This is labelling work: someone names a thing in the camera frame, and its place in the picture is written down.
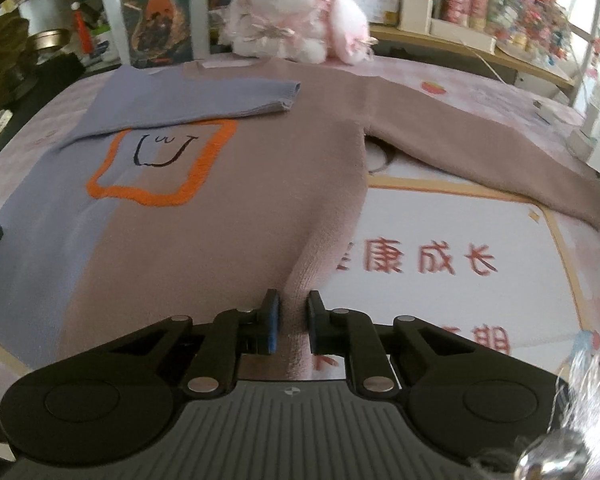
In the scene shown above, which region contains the metal bowl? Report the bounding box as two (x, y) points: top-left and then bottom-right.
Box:
(29, 29), (72, 54)

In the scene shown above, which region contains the dark olive cloth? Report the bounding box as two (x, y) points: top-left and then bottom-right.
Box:
(0, 17), (32, 119)

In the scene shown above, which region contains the black flat pad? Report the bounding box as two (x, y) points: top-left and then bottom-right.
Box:
(0, 52), (87, 172)

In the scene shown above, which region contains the white bottle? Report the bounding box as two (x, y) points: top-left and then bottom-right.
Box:
(86, 29), (112, 64)

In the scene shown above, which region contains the pink cartoon printed desk mat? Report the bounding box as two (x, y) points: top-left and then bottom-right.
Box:
(0, 52), (600, 480)

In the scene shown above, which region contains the white shelf frame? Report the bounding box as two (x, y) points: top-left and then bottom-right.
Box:
(92, 0), (600, 111)

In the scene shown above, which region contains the lavender and pink sweater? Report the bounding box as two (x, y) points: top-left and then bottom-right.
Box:
(0, 57), (600, 381)

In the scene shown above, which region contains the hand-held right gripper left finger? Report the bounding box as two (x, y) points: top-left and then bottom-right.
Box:
(102, 289), (283, 396)

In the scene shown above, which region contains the row of colourful jars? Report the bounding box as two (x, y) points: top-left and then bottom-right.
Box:
(442, 0), (582, 67)

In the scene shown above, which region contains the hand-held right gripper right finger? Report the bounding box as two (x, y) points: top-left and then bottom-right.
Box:
(306, 290), (476, 396)

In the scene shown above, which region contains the silver tinsel charm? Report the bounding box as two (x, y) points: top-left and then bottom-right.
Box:
(472, 345), (600, 480)

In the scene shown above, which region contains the white and pink plush bunny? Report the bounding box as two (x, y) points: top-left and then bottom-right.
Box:
(219, 0), (379, 66)

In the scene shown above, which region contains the white note card box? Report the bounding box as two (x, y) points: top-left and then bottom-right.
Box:
(351, 0), (402, 27)

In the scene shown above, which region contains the large illustrated book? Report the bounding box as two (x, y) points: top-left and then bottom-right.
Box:
(120, 0), (197, 69)

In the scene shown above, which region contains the white flat box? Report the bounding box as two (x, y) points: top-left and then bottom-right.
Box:
(430, 17), (497, 54)

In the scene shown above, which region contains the white pen holder box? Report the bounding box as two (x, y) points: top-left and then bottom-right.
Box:
(399, 0), (434, 34)

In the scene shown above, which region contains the white charger adapter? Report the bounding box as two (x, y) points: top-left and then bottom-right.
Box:
(531, 100), (557, 125)

